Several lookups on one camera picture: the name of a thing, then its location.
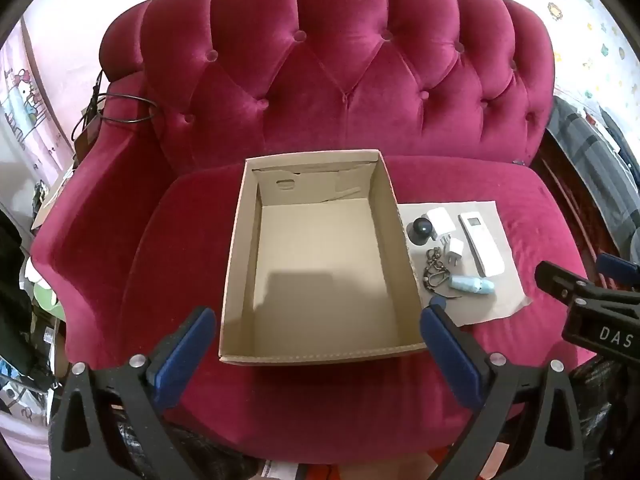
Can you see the brown hanging tag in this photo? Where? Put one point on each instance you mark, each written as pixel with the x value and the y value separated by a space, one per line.
pixel 87 132

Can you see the black plastic bag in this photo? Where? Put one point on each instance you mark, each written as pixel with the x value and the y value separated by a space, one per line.
pixel 597 410

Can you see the cartoon printed curtain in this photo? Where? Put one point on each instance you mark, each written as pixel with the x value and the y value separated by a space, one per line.
pixel 25 100

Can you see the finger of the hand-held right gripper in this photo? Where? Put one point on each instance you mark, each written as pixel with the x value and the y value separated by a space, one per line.
pixel 616 263
pixel 560 280

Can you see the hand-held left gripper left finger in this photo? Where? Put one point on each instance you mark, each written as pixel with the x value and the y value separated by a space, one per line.
pixel 185 350

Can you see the black round knob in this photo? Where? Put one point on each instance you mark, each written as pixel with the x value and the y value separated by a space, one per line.
pixel 421 230

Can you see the small white charger plug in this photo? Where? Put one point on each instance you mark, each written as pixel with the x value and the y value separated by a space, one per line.
pixel 456 249

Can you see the white remote control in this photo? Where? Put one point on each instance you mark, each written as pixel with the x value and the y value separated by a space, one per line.
pixel 482 250

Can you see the dark wooden furniture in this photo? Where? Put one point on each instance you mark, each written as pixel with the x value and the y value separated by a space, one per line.
pixel 565 180

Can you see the blue key fob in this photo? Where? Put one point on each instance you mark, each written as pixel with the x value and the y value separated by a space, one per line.
pixel 440 303

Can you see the light blue tube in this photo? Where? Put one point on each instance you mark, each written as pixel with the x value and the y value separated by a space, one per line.
pixel 470 285

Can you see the white printed paper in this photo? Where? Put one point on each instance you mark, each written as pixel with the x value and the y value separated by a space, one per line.
pixel 280 470

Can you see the grey striped clothing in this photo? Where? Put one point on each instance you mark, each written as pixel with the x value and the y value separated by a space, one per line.
pixel 590 145

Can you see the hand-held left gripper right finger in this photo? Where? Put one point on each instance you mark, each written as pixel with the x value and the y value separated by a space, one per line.
pixel 450 355

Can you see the cardboard box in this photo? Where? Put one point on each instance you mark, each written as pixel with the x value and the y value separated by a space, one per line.
pixel 320 260

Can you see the large white power adapter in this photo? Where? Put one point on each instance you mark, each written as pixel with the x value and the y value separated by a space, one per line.
pixel 441 220

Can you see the dark cloth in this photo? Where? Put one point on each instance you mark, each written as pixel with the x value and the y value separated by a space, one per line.
pixel 12 285

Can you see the grey paper sheet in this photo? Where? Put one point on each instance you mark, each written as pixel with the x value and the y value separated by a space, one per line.
pixel 505 300

